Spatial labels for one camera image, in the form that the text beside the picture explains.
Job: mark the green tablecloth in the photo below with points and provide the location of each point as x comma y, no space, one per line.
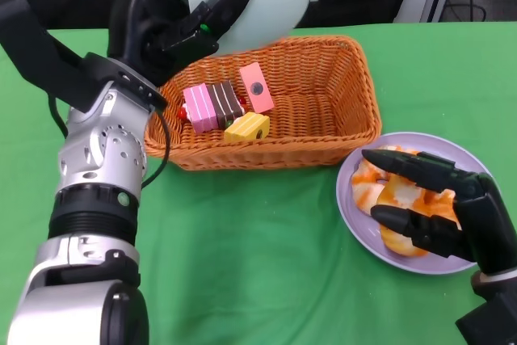
262,260

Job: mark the round orange striped bread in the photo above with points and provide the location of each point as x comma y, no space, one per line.
404,195

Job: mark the chocolate cake slice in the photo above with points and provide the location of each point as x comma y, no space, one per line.
226,102

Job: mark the lavender plate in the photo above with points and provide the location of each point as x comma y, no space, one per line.
363,240

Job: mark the salmon pink cake slice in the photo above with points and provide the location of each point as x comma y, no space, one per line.
256,86

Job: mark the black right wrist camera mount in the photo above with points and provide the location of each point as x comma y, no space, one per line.
493,316

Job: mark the yellow cake slice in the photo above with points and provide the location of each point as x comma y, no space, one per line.
246,127

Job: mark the elongated orange striped bread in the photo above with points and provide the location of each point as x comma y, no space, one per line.
365,191

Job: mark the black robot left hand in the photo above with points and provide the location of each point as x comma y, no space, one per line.
141,30

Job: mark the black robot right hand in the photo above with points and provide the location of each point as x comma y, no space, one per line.
484,224

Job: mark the orange wicker basket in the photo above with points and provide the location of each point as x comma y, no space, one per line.
323,119

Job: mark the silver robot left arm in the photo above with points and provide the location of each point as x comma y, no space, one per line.
101,159

